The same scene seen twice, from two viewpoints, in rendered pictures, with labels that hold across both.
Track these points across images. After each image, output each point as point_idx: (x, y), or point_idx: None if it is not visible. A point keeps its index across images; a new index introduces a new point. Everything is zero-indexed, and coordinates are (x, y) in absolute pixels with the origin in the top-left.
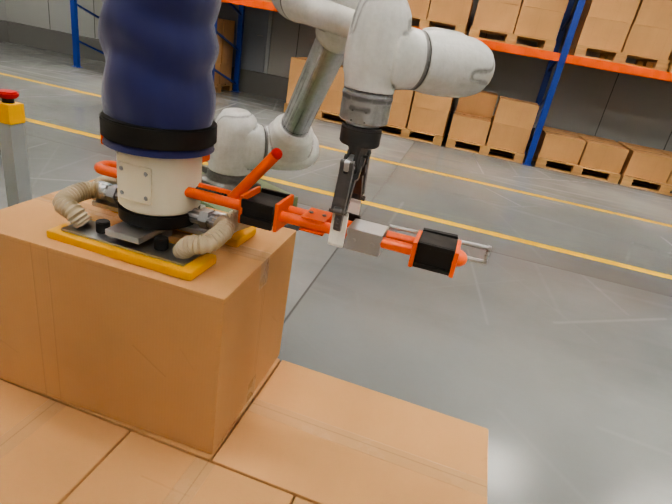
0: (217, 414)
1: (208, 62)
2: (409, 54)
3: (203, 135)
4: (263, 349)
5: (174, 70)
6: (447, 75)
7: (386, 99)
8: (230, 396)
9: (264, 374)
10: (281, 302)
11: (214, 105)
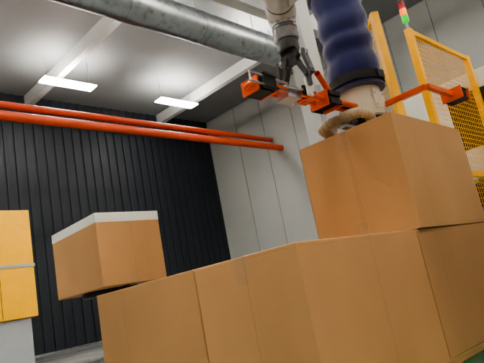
0: (316, 221)
1: (333, 48)
2: (265, 9)
3: (335, 80)
4: (372, 203)
5: (326, 60)
6: (263, 1)
7: (272, 29)
8: (329, 217)
9: (388, 231)
10: (391, 170)
11: (345, 63)
